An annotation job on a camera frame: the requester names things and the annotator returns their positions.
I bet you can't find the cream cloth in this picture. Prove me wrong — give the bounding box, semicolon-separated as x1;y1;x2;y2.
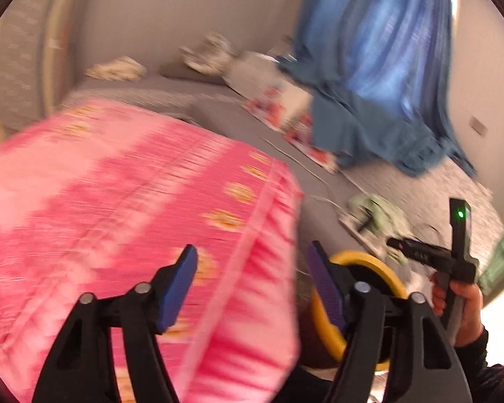
86;56;148;82

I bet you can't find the baby print pillow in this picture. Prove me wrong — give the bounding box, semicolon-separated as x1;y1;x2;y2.
283;113;342;173
244;86;316;132

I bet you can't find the white tiger plush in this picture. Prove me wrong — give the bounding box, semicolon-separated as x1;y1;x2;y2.
180;31;237;76

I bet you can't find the wall switch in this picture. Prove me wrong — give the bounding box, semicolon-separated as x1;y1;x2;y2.
469;115;489;136

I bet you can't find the person's right hand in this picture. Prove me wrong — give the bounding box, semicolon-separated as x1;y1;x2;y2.
432;276;486;347

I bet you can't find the light green cloth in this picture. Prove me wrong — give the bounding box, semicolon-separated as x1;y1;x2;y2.
348;195;409;241

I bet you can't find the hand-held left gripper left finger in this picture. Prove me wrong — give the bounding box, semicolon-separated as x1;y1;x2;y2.
31;244;199;403

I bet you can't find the person's right forearm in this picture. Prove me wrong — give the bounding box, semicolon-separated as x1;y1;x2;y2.
454;325;504;403

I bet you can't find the blue curtain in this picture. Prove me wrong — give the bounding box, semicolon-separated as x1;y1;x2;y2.
277;0;476;177

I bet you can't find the pink floral blanket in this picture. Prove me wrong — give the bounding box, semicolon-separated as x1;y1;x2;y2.
0;98;304;403

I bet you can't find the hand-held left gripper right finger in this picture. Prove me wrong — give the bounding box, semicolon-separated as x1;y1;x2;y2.
308;241;473;403

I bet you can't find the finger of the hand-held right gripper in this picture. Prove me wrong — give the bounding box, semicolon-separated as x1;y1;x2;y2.
386;236;453;270

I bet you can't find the yellow rimmed trash bin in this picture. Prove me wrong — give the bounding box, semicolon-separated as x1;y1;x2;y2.
311;251;408;372

